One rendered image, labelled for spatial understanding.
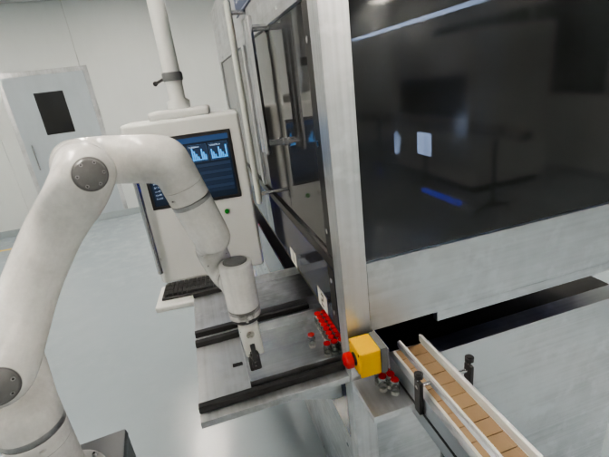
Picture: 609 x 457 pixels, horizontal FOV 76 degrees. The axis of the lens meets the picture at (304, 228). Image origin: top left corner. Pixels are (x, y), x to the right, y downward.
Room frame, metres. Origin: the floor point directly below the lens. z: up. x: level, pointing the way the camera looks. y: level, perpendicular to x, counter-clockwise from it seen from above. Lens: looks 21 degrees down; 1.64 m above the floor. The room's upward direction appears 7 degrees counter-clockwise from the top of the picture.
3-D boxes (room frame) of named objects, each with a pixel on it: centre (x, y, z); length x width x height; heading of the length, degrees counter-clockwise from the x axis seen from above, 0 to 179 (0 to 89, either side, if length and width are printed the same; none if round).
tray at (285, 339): (1.00, 0.06, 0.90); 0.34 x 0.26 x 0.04; 104
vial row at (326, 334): (1.02, -0.03, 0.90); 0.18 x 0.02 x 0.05; 14
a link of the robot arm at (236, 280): (0.90, 0.19, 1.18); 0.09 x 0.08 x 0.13; 33
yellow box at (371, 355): (0.79, -0.12, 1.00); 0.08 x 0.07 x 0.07; 104
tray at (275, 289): (1.33, 0.14, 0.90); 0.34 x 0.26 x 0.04; 104
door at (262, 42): (1.54, 0.09, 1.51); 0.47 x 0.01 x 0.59; 14
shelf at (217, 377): (1.15, 0.17, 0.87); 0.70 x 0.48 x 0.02; 14
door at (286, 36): (1.10, -0.02, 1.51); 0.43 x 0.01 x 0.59; 14
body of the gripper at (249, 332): (0.90, 0.18, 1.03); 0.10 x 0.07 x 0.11; 14
